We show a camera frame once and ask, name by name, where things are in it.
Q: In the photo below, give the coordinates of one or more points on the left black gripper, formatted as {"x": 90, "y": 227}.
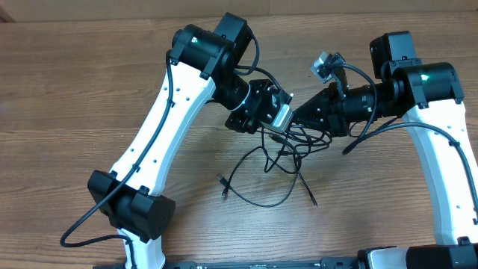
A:
{"x": 245, "y": 124}

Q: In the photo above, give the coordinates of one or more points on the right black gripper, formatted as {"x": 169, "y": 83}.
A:
{"x": 333, "y": 118}

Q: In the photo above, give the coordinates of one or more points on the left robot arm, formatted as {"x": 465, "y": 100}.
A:
{"x": 201, "y": 66}

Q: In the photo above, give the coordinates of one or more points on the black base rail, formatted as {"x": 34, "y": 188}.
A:
{"x": 324, "y": 263}

